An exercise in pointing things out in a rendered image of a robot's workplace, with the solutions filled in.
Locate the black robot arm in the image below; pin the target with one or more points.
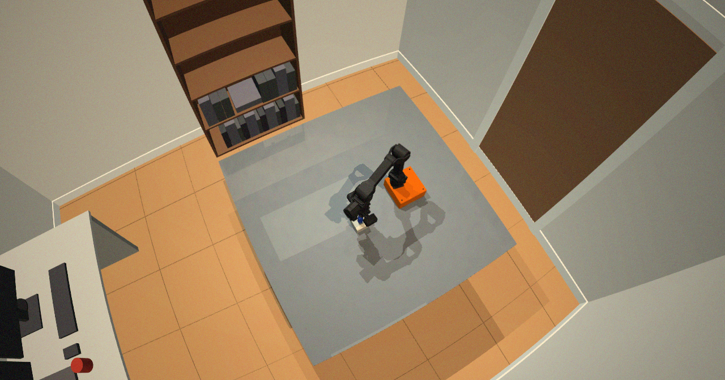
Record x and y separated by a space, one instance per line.
366 189

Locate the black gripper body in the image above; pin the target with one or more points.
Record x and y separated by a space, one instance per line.
368 219

